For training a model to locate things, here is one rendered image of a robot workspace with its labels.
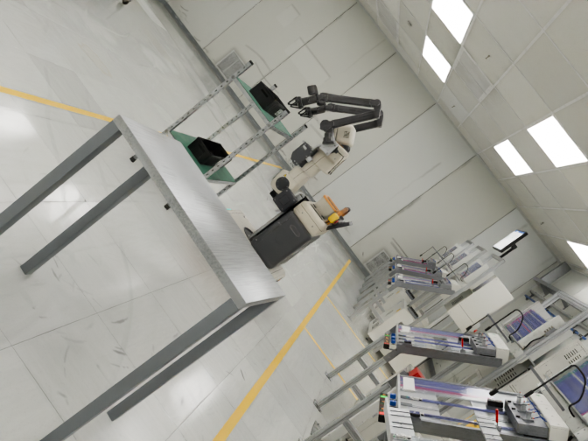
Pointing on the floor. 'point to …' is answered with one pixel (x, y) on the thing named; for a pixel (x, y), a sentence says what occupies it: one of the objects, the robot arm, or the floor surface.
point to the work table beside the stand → (157, 155)
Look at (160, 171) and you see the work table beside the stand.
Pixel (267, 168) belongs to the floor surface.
